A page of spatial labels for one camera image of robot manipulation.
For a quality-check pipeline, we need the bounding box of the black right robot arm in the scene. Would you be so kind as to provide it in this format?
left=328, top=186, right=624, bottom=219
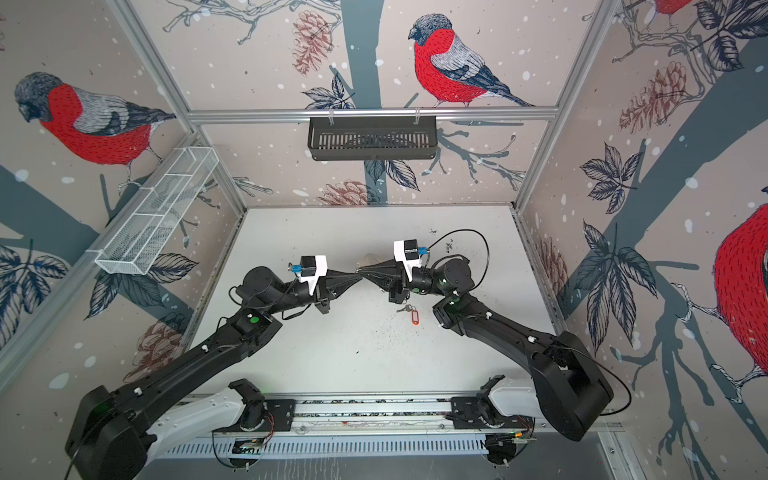
left=357, top=256, right=614, bottom=441

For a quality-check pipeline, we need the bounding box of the horizontal aluminium frame bar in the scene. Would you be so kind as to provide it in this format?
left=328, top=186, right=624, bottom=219
left=187, top=106, right=560, bottom=125

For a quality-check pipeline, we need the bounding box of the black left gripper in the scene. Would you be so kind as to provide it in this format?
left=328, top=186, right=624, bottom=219
left=266, top=270, right=361, bottom=317

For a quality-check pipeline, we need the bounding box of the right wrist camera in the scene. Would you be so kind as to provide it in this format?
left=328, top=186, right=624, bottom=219
left=393, top=239, right=428, bottom=281

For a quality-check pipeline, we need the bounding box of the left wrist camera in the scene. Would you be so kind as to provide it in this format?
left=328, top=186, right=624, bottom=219
left=289, top=255, right=328, bottom=296

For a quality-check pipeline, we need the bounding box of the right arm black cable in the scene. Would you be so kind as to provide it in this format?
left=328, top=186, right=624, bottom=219
left=425, top=228, right=491, bottom=286

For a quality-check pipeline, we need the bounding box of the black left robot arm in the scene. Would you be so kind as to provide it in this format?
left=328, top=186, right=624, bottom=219
left=65, top=266, right=361, bottom=479

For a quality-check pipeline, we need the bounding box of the black hanging wire basket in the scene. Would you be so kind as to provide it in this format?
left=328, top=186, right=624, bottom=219
left=307, top=116, right=438, bottom=161

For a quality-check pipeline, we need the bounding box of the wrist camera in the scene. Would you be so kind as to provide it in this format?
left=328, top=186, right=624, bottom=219
left=289, top=255, right=328, bottom=296
left=393, top=239, right=428, bottom=281

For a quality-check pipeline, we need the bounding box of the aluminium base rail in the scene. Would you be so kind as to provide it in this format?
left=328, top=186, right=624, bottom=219
left=122, top=392, right=541, bottom=460

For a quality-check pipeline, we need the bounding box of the white mesh wire shelf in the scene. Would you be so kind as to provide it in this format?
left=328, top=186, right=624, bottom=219
left=95, top=146, right=219, bottom=275

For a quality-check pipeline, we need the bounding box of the silver metal carabiner keyring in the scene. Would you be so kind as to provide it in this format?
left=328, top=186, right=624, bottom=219
left=356, top=253, right=380, bottom=271

